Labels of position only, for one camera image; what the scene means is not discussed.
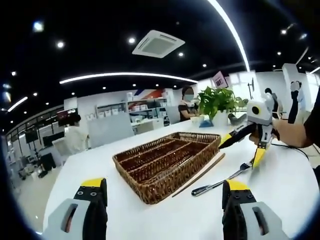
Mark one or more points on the white plant pot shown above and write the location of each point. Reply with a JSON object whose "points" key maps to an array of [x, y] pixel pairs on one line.
{"points": [[221, 118]]}

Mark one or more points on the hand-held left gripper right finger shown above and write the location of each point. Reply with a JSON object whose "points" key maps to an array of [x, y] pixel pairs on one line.
{"points": [[235, 215]]}

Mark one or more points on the group of ceiling spotlights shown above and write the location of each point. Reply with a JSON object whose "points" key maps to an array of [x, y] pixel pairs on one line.
{"points": [[131, 40]]}

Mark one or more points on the grey partition panel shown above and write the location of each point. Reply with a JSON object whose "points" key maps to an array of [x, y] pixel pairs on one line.
{"points": [[110, 127]]}

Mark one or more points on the green potted plant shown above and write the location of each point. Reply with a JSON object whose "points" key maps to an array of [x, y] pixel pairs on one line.
{"points": [[217, 100]]}

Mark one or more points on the brown wicker cutlery storage tray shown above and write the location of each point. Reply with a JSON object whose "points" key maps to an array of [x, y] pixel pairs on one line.
{"points": [[162, 162]]}

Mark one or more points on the dark grey curved object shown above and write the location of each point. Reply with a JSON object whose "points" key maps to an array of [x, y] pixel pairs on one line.
{"points": [[237, 120]]}

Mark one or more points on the brown wooden chopstick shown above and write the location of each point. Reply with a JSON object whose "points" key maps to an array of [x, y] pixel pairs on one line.
{"points": [[200, 174]]}

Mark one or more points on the silver fork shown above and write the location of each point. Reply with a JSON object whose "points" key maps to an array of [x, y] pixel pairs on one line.
{"points": [[200, 191]]}

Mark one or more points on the red-lit wall screen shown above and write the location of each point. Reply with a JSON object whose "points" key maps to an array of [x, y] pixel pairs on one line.
{"points": [[65, 115]]}

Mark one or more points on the short ceiling light strip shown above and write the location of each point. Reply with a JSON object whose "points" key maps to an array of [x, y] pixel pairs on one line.
{"points": [[17, 103]]}

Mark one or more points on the person in black shirt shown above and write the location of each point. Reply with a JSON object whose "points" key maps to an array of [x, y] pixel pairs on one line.
{"points": [[313, 112]]}

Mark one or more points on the black monitor on stand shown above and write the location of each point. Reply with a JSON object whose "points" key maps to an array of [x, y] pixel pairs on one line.
{"points": [[31, 136]]}

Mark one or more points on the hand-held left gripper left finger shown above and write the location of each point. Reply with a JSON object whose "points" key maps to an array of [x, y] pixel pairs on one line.
{"points": [[95, 215]]}

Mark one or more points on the pink hanging sign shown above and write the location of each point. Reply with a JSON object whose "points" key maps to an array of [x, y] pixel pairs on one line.
{"points": [[220, 79]]}

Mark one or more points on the person's right hand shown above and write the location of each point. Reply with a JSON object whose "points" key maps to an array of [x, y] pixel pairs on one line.
{"points": [[280, 132]]}

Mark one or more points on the black tripod stand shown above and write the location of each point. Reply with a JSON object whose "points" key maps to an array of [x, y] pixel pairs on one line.
{"points": [[250, 87]]}

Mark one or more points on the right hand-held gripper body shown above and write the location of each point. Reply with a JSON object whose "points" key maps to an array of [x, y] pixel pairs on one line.
{"points": [[265, 112]]}

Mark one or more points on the white ceiling air conditioner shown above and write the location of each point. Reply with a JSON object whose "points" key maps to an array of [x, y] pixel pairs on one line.
{"points": [[158, 44]]}

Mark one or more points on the curved ceiling light strip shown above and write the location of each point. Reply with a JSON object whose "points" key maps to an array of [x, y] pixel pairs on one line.
{"points": [[125, 74]]}

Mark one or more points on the shelf with white boxes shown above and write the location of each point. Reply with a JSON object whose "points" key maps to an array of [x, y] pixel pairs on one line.
{"points": [[140, 107]]}

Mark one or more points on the long ceiling light strip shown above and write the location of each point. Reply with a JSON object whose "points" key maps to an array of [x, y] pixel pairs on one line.
{"points": [[232, 27]]}

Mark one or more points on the small blue object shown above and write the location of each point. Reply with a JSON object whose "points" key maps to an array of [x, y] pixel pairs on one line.
{"points": [[206, 123]]}

